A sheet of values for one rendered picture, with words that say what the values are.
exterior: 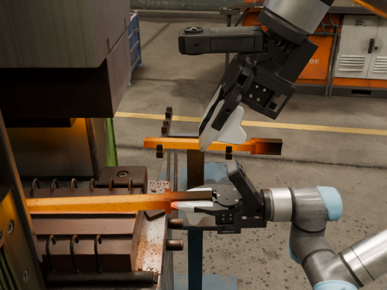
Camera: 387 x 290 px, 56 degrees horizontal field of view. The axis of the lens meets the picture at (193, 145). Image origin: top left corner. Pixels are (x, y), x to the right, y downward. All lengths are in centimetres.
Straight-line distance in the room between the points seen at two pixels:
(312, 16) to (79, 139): 72
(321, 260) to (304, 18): 51
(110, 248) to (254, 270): 137
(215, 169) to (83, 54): 106
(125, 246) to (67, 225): 14
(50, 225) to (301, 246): 54
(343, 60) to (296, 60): 380
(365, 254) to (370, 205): 188
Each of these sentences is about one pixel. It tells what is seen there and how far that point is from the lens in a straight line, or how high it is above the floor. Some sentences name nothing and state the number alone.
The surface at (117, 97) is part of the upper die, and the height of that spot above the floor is 129.
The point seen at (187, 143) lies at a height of 97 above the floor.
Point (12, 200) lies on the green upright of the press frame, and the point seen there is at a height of 118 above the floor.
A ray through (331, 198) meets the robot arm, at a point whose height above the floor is 103.
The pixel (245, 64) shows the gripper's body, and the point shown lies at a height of 137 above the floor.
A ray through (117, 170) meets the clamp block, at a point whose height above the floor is 98.
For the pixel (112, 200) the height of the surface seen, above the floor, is 102.
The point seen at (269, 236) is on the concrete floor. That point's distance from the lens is 224.
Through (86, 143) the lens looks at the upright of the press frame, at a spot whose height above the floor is 103.
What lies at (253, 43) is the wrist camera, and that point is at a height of 139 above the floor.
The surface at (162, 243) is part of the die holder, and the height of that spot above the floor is 91.
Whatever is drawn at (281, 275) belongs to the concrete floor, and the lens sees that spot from 205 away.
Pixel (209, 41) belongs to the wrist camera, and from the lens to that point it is 49.
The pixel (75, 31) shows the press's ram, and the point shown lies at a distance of 50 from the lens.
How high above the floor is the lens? 151
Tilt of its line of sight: 29 degrees down
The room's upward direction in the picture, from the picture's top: straight up
